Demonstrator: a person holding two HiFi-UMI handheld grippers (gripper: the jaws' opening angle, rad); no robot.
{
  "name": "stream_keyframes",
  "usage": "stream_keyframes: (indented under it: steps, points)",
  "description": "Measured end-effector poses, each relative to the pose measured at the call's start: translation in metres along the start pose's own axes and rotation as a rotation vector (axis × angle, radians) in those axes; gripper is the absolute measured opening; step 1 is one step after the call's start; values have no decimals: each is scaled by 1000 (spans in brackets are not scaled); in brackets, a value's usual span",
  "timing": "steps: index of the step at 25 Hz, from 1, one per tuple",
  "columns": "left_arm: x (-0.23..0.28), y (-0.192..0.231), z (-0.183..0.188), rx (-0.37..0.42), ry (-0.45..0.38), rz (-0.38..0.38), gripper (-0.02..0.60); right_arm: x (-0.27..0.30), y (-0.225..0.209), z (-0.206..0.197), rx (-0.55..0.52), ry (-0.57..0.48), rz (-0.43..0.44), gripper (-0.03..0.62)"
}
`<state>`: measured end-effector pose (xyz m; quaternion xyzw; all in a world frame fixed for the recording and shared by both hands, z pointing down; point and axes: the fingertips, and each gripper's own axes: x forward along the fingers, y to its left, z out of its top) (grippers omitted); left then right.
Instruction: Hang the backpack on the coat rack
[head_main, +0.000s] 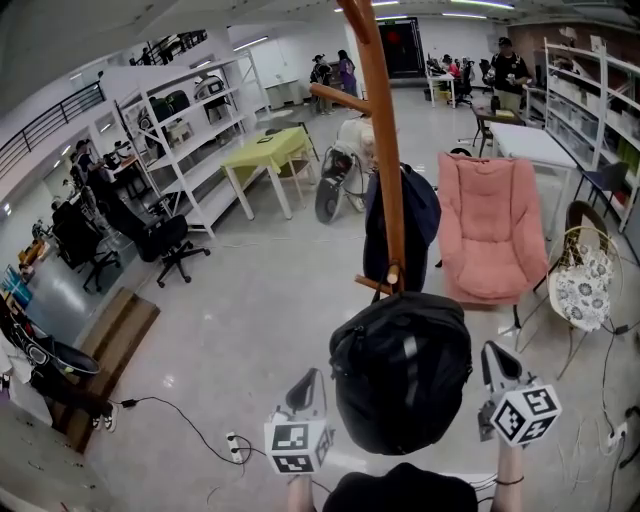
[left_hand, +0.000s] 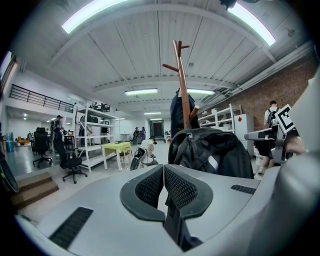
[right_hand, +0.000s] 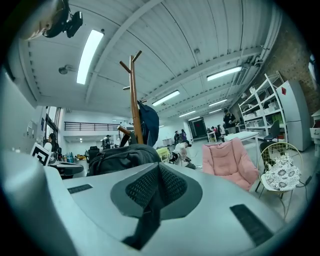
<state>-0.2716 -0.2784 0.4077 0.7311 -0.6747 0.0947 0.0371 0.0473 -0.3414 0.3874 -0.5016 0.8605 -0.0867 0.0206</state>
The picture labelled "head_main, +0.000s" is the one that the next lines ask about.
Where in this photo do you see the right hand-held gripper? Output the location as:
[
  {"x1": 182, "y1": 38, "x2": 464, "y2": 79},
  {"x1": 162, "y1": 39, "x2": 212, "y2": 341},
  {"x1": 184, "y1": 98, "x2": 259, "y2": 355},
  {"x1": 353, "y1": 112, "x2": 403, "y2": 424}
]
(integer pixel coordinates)
[{"x1": 477, "y1": 341, "x2": 564, "y2": 447}]

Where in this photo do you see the small dark table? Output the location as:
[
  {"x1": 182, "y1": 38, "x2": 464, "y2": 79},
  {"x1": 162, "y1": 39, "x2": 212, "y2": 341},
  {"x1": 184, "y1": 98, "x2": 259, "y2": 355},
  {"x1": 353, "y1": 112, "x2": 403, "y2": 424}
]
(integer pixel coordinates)
[{"x1": 471, "y1": 102, "x2": 526, "y2": 159}]

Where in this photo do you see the dark brown chair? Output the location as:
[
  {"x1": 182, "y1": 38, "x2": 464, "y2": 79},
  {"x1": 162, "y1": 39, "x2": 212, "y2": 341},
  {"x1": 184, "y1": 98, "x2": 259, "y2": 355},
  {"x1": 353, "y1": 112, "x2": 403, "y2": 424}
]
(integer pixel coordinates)
[{"x1": 566, "y1": 200, "x2": 610, "y2": 251}]

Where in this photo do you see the navy blue chair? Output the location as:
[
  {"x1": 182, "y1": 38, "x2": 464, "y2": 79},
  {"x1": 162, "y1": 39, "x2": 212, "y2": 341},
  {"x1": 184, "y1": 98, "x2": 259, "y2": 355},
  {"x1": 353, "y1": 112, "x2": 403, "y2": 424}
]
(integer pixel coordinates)
[{"x1": 574, "y1": 160, "x2": 630, "y2": 221}]

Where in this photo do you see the floral seat cushion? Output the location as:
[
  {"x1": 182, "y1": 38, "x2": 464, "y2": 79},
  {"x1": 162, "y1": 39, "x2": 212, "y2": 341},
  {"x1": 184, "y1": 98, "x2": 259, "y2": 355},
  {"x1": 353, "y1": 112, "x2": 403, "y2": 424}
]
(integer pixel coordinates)
[{"x1": 548, "y1": 244, "x2": 615, "y2": 332}]

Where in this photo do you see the black cable with adapter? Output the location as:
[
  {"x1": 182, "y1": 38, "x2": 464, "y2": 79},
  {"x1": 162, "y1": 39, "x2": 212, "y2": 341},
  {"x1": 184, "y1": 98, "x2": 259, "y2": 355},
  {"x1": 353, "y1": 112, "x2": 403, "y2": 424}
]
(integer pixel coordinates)
[{"x1": 121, "y1": 396, "x2": 266, "y2": 464}]

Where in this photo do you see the black metal railing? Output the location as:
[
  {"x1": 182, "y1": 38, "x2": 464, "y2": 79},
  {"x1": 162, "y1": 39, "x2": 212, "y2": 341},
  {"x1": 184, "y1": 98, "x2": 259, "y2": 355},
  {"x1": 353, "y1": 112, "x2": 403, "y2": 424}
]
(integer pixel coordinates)
[{"x1": 0, "y1": 79, "x2": 109, "y2": 166}]

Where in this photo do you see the grey oval device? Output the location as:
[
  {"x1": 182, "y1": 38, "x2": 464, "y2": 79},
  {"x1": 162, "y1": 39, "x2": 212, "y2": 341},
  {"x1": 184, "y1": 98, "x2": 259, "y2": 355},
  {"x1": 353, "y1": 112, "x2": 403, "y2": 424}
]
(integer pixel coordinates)
[{"x1": 314, "y1": 144, "x2": 354, "y2": 224}]

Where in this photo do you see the person's left forearm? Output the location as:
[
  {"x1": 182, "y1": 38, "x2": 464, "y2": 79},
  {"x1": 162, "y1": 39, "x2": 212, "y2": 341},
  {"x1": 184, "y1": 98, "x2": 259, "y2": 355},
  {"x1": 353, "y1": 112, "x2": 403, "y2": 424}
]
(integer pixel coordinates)
[{"x1": 286, "y1": 474, "x2": 317, "y2": 512}]

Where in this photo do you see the white table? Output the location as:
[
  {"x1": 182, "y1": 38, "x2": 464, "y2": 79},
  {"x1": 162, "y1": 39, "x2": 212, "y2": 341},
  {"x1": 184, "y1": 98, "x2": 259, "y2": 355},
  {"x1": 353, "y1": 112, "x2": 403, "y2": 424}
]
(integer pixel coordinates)
[{"x1": 488, "y1": 121, "x2": 579, "y2": 241}]

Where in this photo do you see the black office chair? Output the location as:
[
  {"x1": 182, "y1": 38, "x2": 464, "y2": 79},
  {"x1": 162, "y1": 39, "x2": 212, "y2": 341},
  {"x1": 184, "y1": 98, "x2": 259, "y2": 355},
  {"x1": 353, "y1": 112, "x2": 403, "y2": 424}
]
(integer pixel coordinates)
[
  {"x1": 107, "y1": 192, "x2": 211, "y2": 289},
  {"x1": 51, "y1": 199, "x2": 121, "y2": 294}
]

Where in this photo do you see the black office chair base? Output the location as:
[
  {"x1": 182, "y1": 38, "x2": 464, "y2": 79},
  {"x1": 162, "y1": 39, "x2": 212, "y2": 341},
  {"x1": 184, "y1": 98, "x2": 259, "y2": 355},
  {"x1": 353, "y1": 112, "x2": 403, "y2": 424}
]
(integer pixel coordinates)
[{"x1": 619, "y1": 404, "x2": 640, "y2": 469}]

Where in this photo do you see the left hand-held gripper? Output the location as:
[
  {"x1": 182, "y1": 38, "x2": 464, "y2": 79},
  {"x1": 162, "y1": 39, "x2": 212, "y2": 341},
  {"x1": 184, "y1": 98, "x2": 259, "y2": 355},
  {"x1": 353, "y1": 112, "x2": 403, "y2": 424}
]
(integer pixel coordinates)
[{"x1": 264, "y1": 368, "x2": 335, "y2": 476}]

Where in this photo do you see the white desk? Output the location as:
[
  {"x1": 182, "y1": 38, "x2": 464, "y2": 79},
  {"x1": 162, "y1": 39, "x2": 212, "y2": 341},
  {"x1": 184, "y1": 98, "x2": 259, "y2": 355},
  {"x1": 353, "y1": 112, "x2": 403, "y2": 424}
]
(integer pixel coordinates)
[{"x1": 425, "y1": 69, "x2": 459, "y2": 109}]

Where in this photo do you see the black backpack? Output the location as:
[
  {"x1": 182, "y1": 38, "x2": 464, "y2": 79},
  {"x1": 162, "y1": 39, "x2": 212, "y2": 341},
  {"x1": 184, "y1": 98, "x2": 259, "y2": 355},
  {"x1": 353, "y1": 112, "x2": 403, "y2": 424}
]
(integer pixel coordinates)
[{"x1": 328, "y1": 259, "x2": 474, "y2": 456}]

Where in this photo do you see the dark blue hanging jacket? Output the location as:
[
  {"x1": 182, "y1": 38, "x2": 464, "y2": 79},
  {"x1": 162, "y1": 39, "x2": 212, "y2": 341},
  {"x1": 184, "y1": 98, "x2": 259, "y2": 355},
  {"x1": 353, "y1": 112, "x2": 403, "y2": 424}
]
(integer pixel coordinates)
[{"x1": 363, "y1": 162, "x2": 442, "y2": 294}]

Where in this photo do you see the wooden coat rack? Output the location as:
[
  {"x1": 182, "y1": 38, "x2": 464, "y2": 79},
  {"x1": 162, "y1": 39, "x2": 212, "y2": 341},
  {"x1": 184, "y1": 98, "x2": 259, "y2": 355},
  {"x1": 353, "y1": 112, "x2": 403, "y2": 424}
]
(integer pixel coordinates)
[{"x1": 309, "y1": 0, "x2": 406, "y2": 294}]

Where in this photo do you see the person's right forearm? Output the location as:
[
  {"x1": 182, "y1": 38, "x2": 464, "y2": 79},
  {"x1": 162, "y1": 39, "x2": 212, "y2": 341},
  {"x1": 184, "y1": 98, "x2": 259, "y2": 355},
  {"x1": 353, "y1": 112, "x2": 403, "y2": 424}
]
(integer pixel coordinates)
[{"x1": 494, "y1": 442, "x2": 526, "y2": 512}]

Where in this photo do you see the pink armchair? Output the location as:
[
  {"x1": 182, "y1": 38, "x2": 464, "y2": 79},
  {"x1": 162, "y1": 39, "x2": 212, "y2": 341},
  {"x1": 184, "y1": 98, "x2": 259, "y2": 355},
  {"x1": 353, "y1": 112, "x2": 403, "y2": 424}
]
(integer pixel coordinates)
[{"x1": 435, "y1": 151, "x2": 550, "y2": 329}]

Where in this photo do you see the white shelving unit with bins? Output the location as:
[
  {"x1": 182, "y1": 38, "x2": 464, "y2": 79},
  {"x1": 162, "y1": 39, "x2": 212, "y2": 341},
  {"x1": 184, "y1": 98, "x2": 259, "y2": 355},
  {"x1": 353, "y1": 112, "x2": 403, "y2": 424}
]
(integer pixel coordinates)
[{"x1": 543, "y1": 35, "x2": 640, "y2": 234}]

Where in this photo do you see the white cable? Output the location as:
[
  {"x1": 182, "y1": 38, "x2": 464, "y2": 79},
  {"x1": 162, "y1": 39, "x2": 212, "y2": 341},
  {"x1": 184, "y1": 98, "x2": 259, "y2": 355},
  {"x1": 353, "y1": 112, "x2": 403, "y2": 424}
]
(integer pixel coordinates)
[{"x1": 554, "y1": 419, "x2": 614, "y2": 474}]

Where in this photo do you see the gold wire chair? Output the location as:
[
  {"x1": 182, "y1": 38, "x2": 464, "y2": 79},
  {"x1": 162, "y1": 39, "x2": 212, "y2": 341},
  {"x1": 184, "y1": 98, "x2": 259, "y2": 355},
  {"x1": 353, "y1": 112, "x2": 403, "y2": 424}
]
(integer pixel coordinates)
[{"x1": 514, "y1": 225, "x2": 626, "y2": 381}]

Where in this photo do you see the table with green cloth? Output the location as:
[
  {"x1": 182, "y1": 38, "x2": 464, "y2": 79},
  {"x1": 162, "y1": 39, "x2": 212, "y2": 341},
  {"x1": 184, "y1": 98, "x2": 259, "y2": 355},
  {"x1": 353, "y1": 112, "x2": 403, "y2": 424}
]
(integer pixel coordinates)
[{"x1": 220, "y1": 125, "x2": 317, "y2": 221}]

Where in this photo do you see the white shelving unit with bags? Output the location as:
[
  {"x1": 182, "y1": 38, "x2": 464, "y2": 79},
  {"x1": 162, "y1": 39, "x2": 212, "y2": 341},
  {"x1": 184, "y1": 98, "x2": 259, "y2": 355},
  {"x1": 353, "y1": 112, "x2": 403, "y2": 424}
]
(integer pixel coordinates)
[{"x1": 115, "y1": 49, "x2": 271, "y2": 239}]

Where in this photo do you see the wooden step platform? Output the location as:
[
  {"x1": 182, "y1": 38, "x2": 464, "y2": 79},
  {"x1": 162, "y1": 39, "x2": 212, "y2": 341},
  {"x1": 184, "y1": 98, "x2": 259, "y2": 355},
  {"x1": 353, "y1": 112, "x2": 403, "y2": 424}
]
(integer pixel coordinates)
[{"x1": 52, "y1": 287, "x2": 161, "y2": 455}]

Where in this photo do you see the person's black top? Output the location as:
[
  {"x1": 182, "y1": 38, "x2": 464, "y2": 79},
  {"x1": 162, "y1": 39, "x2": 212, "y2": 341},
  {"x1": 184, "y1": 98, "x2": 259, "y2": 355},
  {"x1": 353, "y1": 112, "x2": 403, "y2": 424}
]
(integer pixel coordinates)
[{"x1": 322, "y1": 462, "x2": 494, "y2": 512}]

